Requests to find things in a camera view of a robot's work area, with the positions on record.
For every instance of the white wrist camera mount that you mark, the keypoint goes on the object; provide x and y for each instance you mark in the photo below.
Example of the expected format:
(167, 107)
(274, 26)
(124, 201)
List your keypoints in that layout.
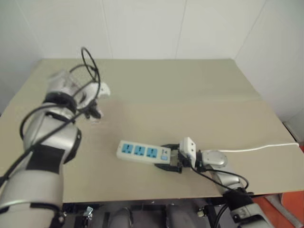
(89, 91)
(187, 148)

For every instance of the white power strip blue sockets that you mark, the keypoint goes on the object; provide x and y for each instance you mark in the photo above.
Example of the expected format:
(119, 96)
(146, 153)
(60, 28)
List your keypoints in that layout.
(140, 151)

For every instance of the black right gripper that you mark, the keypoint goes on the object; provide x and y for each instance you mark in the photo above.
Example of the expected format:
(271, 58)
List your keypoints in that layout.
(185, 162)

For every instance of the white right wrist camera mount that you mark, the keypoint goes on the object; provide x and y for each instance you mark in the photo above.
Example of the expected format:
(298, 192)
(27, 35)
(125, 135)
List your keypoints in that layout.
(187, 148)

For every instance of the silver metal table clamp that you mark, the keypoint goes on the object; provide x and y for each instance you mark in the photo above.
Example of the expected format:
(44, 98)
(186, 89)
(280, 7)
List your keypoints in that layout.
(88, 211)
(202, 211)

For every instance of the dark rounded shape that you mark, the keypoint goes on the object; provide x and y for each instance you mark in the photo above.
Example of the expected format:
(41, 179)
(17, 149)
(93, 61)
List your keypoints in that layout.
(122, 217)

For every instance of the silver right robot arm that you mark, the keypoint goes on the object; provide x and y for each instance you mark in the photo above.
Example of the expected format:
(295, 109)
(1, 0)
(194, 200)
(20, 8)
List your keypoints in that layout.
(216, 159)

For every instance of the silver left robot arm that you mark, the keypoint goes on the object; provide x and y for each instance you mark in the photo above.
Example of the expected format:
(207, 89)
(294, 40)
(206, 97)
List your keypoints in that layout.
(35, 133)

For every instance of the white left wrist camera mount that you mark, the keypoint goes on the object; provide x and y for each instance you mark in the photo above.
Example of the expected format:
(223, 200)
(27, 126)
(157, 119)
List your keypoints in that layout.
(89, 91)

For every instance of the orange object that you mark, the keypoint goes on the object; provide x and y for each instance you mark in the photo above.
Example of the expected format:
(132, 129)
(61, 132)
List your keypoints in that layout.
(293, 202)

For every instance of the black table frame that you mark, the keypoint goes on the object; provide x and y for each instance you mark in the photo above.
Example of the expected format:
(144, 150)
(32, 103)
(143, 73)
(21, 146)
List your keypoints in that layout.
(147, 209)

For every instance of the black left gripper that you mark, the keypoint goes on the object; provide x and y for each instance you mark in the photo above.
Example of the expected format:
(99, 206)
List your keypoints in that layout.
(88, 108)

